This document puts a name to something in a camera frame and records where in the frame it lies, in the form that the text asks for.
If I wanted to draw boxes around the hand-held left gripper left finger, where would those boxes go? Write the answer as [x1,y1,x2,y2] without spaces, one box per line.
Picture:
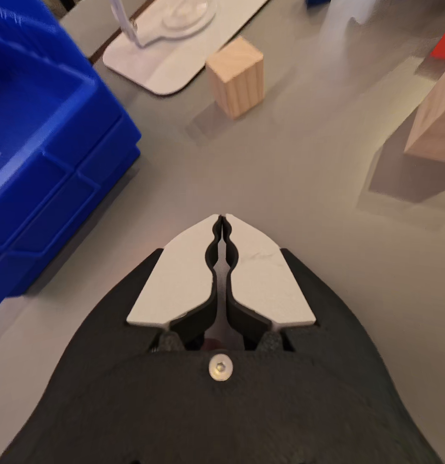
[126,214,223,351]

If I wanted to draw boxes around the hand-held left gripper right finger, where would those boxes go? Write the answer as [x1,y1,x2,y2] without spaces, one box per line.
[223,213,317,351]

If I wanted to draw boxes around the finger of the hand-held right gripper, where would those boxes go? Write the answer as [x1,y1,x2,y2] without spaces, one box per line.
[326,0,376,25]

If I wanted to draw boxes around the plain wooden cube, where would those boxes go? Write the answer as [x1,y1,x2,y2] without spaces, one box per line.
[205,35,265,120]

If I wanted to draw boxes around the blue plastic bin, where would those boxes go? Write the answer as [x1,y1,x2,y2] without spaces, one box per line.
[0,0,142,317]

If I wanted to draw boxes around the tall wooden block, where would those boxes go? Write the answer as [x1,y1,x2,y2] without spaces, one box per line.
[403,65,445,168]

